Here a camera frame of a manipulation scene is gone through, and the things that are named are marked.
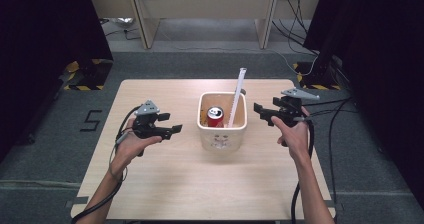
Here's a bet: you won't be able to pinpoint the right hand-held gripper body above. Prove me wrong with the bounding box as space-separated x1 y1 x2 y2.
273 87 321 129

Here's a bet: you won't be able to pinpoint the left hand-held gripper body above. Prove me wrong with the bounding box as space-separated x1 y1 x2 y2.
132 99 162 140

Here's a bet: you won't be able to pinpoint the long white paper sleeve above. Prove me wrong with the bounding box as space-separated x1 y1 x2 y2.
227 67 248 129

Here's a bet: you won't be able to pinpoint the red soda can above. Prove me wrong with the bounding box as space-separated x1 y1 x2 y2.
206 105 225 129

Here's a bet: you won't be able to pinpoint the cream square bin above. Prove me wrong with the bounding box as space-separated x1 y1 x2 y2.
196 91 249 153

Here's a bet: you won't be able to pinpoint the person's left hand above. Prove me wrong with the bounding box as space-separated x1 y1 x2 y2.
109 116 164 180

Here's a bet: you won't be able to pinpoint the person's right hand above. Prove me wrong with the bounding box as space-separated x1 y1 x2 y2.
270 105 312 167

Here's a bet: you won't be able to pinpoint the yellow black striped stand base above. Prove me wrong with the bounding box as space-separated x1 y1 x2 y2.
292 61 343 91
62 58 114 92

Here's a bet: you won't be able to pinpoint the dark curtain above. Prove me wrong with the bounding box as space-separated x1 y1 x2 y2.
302 0 424 210
0 0 115 163

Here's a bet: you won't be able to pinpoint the grey tape strip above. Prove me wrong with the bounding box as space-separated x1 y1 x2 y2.
64 195 90 209
324 199 344 212

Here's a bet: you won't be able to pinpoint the crumpled silver foil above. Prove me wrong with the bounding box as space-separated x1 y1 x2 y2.
111 16 136 30

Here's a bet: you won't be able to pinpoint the black floor cables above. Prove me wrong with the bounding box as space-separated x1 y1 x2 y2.
301 96 355 200

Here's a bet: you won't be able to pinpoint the left hand-held gripper cable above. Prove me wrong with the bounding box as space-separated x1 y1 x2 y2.
70 105 142 224

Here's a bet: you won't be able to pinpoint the hand-held gripper cable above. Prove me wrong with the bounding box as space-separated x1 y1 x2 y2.
290 115 317 224
70 105 142 224

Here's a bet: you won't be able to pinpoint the right hand-held gripper cable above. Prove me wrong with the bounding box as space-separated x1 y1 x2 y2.
290 115 317 224

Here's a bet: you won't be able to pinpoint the black cables from wall socket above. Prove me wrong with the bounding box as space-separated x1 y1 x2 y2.
271 0 319 57

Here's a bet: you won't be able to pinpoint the thin black floor cable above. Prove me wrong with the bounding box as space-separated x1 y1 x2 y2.
104 27 142 42

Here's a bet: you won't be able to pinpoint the beige wooden desk frame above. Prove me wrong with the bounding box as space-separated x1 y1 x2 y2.
125 0 280 50

